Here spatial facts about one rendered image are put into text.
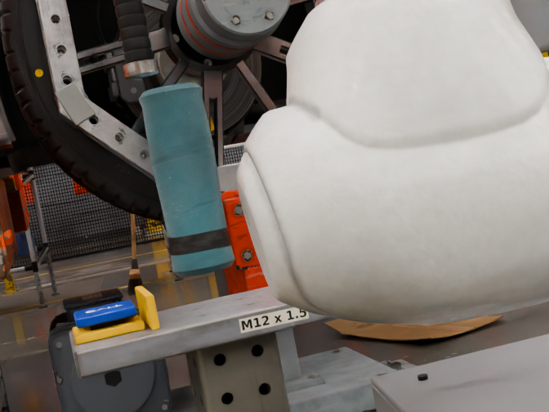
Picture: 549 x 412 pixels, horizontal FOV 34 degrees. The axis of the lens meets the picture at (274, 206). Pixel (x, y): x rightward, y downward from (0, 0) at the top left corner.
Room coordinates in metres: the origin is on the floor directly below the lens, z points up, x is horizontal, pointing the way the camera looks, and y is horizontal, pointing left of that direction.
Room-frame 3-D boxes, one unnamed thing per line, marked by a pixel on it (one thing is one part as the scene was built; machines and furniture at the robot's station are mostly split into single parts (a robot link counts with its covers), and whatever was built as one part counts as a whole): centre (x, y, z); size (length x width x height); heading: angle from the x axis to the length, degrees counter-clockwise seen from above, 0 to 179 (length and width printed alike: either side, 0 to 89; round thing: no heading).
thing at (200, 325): (1.09, 0.06, 0.44); 0.43 x 0.17 x 0.03; 104
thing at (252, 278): (1.43, 0.04, 0.48); 0.16 x 0.12 x 0.17; 14
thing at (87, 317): (1.05, 0.22, 0.47); 0.07 x 0.07 x 0.02; 14
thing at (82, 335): (1.05, 0.22, 0.46); 0.08 x 0.08 x 0.01; 14
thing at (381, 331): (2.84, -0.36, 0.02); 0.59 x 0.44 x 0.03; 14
